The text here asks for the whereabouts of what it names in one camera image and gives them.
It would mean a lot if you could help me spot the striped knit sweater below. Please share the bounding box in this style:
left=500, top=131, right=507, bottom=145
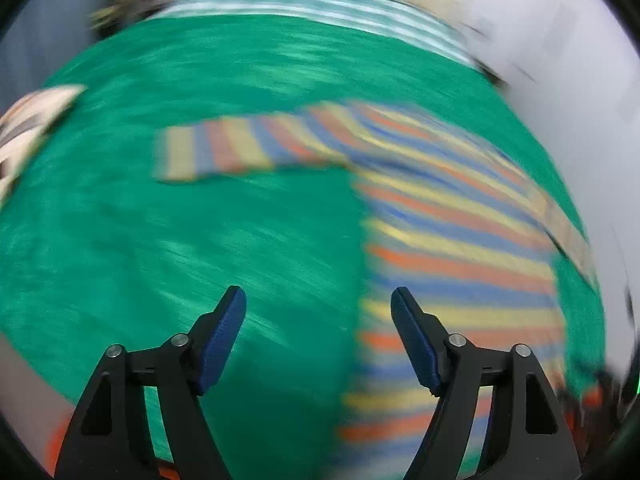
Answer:
left=157, top=101, right=594, bottom=479

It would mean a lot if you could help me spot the green floral bedspread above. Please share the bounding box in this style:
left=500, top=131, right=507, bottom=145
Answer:
left=1, top=15, right=604, bottom=479

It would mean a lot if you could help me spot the white patterned folded cloth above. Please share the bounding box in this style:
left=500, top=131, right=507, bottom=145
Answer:
left=1, top=84, right=86, bottom=203

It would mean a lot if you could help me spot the white wardrobe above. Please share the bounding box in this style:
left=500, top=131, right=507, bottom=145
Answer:
left=466, top=0, right=639, bottom=368

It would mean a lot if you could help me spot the teal checkered blanket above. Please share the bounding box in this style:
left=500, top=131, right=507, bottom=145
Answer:
left=158, top=0, right=475, bottom=67

